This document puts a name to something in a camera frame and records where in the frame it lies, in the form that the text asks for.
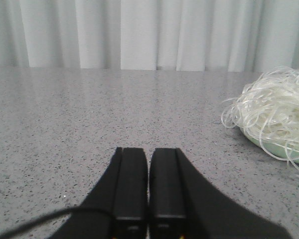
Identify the pale green round plate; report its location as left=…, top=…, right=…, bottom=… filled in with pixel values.
left=240, top=127, right=299, bottom=164

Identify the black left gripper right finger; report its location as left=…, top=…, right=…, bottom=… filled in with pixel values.
left=149, top=148, right=291, bottom=239

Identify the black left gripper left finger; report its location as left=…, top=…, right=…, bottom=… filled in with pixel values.
left=51, top=147, right=148, bottom=239

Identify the white pleated curtain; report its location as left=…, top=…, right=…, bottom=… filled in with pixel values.
left=0, top=0, right=299, bottom=72

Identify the white vermicelli noodle bundle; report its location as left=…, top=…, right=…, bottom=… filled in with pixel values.
left=221, top=66, right=299, bottom=179

